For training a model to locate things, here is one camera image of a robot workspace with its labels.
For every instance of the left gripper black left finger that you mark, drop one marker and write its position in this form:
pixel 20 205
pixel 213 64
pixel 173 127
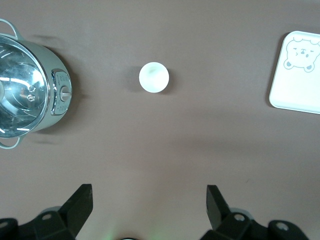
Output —
pixel 72 212

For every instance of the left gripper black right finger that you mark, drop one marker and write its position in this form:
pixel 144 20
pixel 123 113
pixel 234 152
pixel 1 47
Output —
pixel 220 217

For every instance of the white plastic cup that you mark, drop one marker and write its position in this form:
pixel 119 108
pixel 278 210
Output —
pixel 153 77

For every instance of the glass pot lid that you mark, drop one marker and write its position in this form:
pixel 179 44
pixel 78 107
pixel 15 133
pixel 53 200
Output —
pixel 20 75

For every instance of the white tray with bear print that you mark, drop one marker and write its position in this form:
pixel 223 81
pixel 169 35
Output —
pixel 295 90

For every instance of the pale green electric pot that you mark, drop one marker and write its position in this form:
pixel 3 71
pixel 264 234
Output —
pixel 57 63

